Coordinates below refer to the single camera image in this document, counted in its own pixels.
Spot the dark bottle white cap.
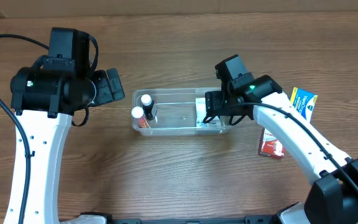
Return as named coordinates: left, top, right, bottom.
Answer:
left=141, top=94, right=157, bottom=122

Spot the orange tablet tube white cap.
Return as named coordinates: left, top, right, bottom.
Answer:
left=131, top=106, right=150, bottom=128

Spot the clear plastic container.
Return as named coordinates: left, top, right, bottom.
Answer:
left=132, top=87, right=232, bottom=136

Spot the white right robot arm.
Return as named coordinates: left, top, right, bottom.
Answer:
left=203, top=73, right=358, bottom=223

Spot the blue VapoDrops cough drops bag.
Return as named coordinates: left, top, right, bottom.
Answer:
left=290, top=87, right=318, bottom=122

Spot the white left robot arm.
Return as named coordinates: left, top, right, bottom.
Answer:
left=4, top=55, right=125, bottom=223

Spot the red medicine sachet box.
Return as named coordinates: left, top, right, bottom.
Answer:
left=259, top=128, right=285, bottom=159

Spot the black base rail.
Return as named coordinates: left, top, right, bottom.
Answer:
left=81, top=212, right=280, bottom=224

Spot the white Hansaplast plaster box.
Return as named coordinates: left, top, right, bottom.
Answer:
left=195, top=98, right=222, bottom=128

